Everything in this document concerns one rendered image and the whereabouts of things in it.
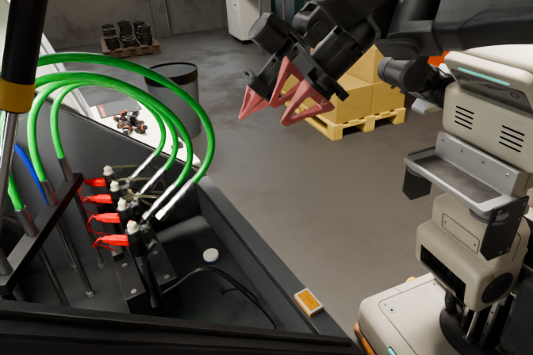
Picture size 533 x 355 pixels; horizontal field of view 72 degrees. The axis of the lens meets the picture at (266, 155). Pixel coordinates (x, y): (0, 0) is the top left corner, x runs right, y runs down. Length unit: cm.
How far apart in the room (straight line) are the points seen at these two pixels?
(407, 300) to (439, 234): 56
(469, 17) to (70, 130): 81
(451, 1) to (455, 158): 58
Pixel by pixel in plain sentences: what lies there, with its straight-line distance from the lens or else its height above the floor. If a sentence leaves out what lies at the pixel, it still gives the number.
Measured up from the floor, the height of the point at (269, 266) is 95.
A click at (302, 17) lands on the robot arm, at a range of 83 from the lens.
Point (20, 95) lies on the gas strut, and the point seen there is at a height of 146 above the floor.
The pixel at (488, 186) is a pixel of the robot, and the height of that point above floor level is 104.
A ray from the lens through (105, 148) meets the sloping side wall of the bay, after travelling 99.
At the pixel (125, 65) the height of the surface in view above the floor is 139.
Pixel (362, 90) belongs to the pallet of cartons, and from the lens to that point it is 334.
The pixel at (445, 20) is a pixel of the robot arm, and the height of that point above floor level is 145.
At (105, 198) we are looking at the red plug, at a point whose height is 107.
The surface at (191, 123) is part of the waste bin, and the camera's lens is 345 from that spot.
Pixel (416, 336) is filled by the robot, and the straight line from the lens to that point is 158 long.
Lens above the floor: 153
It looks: 30 degrees down
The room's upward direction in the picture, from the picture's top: 3 degrees counter-clockwise
